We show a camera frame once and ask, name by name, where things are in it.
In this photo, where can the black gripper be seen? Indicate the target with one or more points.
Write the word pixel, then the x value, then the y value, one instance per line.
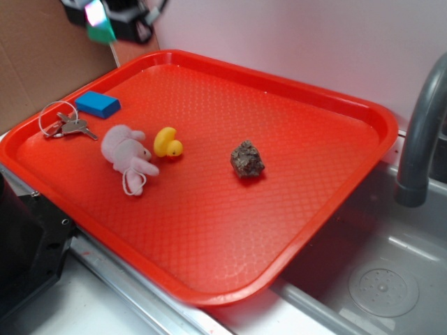
pixel 131 21

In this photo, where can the green rectangular block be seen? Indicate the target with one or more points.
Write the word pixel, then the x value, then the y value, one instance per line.
pixel 101 33

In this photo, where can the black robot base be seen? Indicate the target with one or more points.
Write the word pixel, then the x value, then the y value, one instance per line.
pixel 35 237

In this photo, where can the blue rectangular block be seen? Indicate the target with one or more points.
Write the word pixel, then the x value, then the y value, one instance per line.
pixel 98 105

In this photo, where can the brown cardboard panel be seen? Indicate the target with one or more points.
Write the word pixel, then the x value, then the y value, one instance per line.
pixel 45 58

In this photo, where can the pink plush bunny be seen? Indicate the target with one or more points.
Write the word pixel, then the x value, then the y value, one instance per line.
pixel 123 148

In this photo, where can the yellow rubber duck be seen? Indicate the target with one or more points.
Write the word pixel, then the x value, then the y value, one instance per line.
pixel 166 144

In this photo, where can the brown rough rock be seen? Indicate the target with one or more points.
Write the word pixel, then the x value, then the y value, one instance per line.
pixel 246 161

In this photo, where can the grey sink faucet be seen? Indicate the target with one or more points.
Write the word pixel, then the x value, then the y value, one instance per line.
pixel 423 154

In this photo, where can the grey toy sink basin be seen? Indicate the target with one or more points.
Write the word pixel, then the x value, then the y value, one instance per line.
pixel 374 268

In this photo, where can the silver keys on wire ring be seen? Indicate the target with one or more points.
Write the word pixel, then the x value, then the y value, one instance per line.
pixel 67 124

